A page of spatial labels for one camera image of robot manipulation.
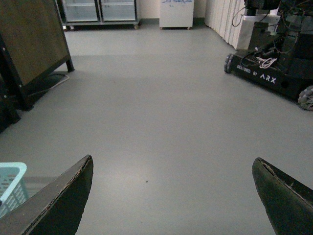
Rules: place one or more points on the white chest freezer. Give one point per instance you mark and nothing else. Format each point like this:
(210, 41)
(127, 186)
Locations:
(176, 13)

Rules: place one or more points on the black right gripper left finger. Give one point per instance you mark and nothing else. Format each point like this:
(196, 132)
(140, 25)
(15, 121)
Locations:
(56, 209)

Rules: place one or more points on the white folding partition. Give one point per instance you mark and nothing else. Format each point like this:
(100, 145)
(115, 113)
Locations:
(226, 17)

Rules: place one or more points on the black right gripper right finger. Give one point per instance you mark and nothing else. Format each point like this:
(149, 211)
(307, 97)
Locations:
(288, 203)

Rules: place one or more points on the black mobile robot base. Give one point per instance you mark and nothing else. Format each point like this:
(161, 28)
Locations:
(284, 64)

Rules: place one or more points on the light blue plastic basket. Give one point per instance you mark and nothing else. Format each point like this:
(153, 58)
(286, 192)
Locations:
(13, 191)

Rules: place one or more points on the glass door refrigerator cabinet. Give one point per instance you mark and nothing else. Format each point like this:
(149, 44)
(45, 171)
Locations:
(77, 13)

